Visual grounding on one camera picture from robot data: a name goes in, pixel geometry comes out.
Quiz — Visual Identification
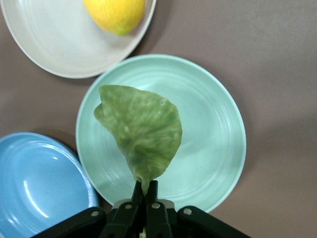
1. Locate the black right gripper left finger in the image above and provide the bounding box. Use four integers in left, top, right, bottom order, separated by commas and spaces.
99, 180, 144, 238

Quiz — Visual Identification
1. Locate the yellow lemon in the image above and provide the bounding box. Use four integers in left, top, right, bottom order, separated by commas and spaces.
83, 0, 146, 37

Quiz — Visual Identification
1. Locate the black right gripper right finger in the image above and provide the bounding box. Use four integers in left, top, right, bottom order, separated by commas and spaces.
145, 180, 173, 238

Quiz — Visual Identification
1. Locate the beige round plate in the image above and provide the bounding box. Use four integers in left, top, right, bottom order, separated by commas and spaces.
0, 0, 158, 79

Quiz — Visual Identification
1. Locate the mint green round plate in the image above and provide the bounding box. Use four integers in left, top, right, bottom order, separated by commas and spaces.
75, 54, 247, 214

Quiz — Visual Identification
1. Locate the blue round plate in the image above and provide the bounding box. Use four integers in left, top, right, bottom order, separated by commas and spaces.
0, 131, 100, 238

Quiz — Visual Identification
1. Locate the green lettuce leaf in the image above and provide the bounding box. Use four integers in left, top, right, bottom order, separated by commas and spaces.
93, 84, 183, 196

